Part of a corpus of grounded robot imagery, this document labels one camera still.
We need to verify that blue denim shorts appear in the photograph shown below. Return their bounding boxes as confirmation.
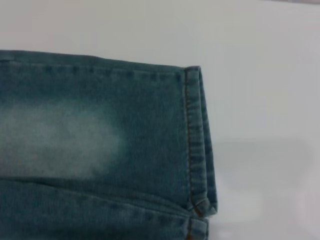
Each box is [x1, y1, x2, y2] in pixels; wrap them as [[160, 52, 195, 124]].
[[0, 49, 218, 240]]

